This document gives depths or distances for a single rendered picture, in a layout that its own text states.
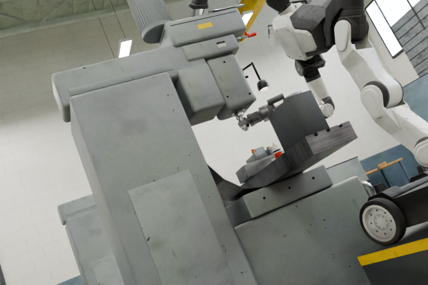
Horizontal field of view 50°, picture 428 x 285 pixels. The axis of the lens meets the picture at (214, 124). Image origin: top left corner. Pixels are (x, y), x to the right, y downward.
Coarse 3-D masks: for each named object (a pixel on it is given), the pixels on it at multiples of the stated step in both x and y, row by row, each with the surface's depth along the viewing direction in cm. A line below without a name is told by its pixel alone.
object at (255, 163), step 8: (256, 152) 243; (248, 160) 251; (256, 160) 241; (264, 160) 243; (272, 160) 244; (240, 168) 243; (248, 168) 238; (256, 168) 239; (240, 176) 246; (248, 176) 237
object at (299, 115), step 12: (288, 96) 197; (300, 96) 194; (312, 96) 196; (276, 108) 203; (288, 108) 195; (300, 108) 192; (312, 108) 194; (276, 120) 206; (288, 120) 197; (300, 120) 190; (312, 120) 191; (324, 120) 193; (276, 132) 208; (288, 132) 200; (300, 132) 192; (312, 132) 189; (288, 144) 203
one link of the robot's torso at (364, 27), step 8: (344, 16) 218; (352, 16) 216; (360, 16) 216; (352, 24) 215; (360, 24) 217; (368, 24) 221; (352, 32) 215; (360, 32) 218; (352, 40) 219; (360, 40) 221
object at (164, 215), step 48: (96, 96) 216; (144, 96) 223; (96, 144) 208; (144, 144) 214; (192, 144) 220; (96, 192) 225; (144, 192) 205; (192, 192) 211; (144, 240) 198; (192, 240) 203
